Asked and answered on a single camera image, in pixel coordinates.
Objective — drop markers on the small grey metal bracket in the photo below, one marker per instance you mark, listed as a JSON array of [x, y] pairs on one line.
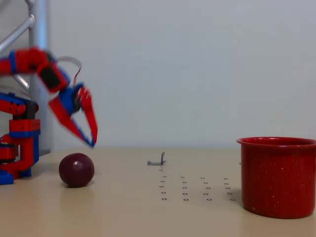
[[155, 163]]

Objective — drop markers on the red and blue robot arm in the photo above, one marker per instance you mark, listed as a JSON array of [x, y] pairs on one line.
[[24, 138]]

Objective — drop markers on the red and blue gripper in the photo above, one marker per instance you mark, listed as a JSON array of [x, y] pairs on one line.
[[69, 100]]

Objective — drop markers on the grey vertical metal post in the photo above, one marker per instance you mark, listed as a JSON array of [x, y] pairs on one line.
[[39, 24]]

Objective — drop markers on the dark purple plum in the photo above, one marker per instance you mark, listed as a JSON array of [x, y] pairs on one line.
[[76, 170]]

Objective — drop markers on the red speckled enamel mug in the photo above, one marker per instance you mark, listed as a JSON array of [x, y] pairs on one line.
[[279, 180]]

